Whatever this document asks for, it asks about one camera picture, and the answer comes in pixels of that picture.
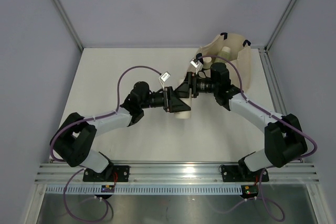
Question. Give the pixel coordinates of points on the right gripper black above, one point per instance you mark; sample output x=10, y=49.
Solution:
x=190, y=82

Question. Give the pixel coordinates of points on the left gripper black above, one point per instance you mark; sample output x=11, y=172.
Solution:
x=171, y=103

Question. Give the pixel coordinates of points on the beige canvas tote bag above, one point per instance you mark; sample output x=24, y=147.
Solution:
x=239, y=65

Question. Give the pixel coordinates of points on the cream bottle with lettering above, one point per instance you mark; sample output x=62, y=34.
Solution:
x=186, y=111

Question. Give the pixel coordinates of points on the pale bottle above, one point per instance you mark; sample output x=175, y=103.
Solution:
x=225, y=53

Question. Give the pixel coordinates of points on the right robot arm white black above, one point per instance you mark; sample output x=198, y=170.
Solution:
x=284, y=140

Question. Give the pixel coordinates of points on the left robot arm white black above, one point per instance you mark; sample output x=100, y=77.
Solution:
x=74, y=139

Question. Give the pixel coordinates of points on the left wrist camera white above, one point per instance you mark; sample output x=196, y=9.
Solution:
x=163, y=78

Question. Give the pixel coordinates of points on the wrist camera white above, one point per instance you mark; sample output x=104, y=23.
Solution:
x=197, y=63
x=163, y=78

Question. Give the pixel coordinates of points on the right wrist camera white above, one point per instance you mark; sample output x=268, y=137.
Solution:
x=197, y=63

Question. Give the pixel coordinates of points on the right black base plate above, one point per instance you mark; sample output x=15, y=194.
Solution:
x=232, y=174

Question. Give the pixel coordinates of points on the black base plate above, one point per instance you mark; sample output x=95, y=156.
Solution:
x=232, y=174
x=115, y=173

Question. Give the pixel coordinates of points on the white slotted cable duct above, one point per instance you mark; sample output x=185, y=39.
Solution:
x=146, y=189

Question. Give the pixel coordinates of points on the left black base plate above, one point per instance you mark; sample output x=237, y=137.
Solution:
x=115, y=173

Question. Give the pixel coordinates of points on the right aluminium frame post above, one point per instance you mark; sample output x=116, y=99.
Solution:
x=280, y=24

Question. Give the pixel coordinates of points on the aluminium frame post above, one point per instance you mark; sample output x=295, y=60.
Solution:
x=68, y=24
x=280, y=24

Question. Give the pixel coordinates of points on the aluminium mounting rail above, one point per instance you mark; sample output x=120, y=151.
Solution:
x=181, y=173

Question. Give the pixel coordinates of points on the left aluminium frame post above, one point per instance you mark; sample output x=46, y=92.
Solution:
x=68, y=24

